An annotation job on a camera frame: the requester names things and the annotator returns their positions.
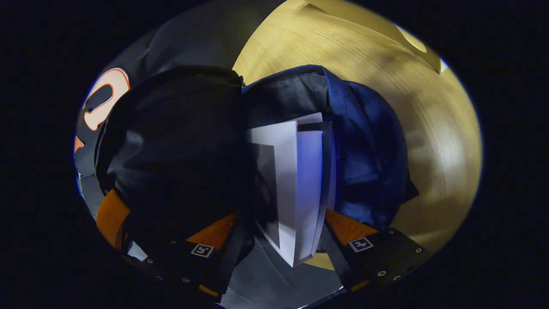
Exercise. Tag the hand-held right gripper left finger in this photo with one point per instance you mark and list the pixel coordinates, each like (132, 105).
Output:
(231, 257)

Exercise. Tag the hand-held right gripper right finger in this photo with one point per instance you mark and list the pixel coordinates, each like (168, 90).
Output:
(334, 257)

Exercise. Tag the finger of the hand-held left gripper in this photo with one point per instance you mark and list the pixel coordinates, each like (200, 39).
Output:
(112, 219)

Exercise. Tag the black spine book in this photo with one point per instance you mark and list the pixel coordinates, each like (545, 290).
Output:
(285, 180)

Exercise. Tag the blue schoolbag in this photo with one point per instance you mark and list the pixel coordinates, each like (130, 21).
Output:
(369, 150)

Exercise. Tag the white bookshelf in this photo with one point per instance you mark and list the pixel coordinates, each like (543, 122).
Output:
(403, 40)

